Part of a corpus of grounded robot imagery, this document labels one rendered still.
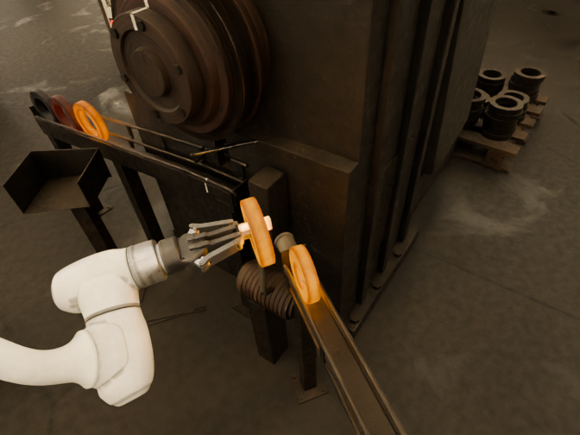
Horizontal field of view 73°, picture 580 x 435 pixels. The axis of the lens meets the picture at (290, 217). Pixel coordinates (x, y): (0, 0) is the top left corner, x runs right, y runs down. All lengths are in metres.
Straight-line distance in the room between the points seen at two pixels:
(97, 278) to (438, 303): 1.46
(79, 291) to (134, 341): 0.14
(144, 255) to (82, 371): 0.22
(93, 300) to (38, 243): 1.73
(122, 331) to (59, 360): 0.10
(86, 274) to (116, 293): 0.07
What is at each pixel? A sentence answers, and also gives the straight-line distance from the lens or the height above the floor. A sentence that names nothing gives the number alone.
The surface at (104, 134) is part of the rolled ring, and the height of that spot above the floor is 0.67.
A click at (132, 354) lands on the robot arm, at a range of 0.81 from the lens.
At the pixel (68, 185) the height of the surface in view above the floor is 0.60.
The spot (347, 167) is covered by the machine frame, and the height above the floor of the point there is 0.87.
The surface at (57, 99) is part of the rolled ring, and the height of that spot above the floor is 0.76.
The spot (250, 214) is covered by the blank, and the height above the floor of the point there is 0.98.
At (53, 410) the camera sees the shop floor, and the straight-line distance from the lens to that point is 1.90.
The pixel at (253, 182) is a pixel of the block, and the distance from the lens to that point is 1.17.
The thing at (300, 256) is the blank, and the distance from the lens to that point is 0.98.
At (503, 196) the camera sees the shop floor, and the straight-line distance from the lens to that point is 2.53.
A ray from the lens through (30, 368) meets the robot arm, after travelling 0.79.
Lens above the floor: 1.53
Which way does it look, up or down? 44 degrees down
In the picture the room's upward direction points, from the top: 4 degrees counter-clockwise
